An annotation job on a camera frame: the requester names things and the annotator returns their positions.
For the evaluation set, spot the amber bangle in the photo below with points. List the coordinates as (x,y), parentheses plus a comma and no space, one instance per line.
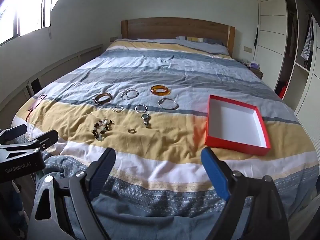
(154,91)

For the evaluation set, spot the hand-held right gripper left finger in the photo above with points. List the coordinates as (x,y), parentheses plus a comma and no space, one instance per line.
(100,172)

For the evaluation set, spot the person's grey-blue clothing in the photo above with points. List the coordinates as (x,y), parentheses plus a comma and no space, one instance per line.
(65,166)

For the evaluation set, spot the purple tissue box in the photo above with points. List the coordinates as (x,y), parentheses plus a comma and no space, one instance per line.
(255,65)

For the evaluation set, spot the red item in wardrobe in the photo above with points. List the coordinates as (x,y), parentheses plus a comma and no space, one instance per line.
(282,91)

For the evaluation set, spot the hanging striped shirt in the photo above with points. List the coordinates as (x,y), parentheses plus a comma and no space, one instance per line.
(307,45)

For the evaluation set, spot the grey-blue pillow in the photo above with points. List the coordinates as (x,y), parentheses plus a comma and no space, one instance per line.
(205,46)

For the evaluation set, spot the wooden nightstand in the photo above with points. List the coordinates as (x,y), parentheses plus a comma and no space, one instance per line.
(258,73)

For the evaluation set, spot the wooden headboard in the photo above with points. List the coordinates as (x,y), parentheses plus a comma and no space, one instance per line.
(175,27)

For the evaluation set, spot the wall socket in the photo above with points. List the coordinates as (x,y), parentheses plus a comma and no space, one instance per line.
(247,49)

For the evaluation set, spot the striped blue yellow blanket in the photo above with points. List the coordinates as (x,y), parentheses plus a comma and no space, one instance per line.
(175,70)

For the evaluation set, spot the window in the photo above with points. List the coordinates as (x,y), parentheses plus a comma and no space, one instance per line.
(25,10)

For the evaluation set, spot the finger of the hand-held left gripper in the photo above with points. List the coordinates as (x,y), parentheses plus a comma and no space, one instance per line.
(13,132)
(45,140)

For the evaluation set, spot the silver wristwatch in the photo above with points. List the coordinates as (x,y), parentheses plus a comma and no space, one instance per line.
(145,116)

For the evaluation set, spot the white low wall cabinet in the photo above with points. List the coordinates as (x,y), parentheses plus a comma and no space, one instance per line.
(57,67)

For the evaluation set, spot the silver hinged bangle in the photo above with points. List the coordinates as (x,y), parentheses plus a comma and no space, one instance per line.
(160,103)

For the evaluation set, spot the white wardrobe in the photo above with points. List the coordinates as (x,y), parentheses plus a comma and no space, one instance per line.
(272,30)

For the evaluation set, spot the dark brown bangle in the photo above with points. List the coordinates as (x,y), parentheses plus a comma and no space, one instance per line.
(97,100)

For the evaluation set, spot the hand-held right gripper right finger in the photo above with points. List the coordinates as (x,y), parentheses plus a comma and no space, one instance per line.
(215,175)

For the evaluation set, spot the red shallow box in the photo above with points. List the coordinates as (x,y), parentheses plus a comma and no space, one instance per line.
(235,122)

